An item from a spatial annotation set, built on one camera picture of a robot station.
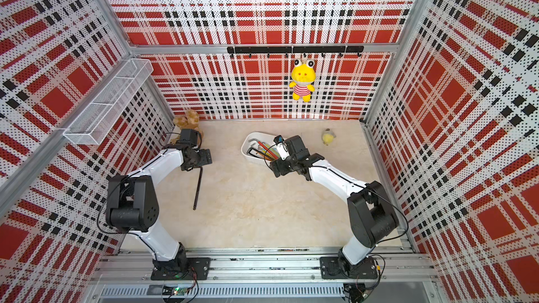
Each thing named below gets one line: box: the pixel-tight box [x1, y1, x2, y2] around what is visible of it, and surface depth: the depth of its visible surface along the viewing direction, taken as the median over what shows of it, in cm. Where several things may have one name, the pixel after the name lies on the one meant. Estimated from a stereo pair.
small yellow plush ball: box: [321, 127, 337, 146], surface depth 113 cm
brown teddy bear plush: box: [170, 109, 204, 144], surface depth 113 cm
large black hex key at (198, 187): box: [193, 166, 203, 211], surface depth 97 cm
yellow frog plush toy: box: [288, 58, 317, 103], surface depth 94 cm
